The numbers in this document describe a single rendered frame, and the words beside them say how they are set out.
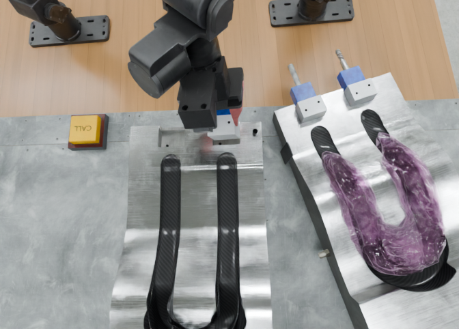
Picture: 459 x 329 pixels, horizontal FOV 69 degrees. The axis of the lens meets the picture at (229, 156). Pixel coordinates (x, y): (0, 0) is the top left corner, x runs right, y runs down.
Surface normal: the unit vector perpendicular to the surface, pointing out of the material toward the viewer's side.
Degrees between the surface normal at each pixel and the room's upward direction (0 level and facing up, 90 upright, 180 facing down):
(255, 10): 0
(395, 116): 0
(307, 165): 24
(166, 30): 11
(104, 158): 0
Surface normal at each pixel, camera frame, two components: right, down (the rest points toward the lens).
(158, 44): 0.07, -0.40
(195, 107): -0.18, -0.58
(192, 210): -0.05, -0.22
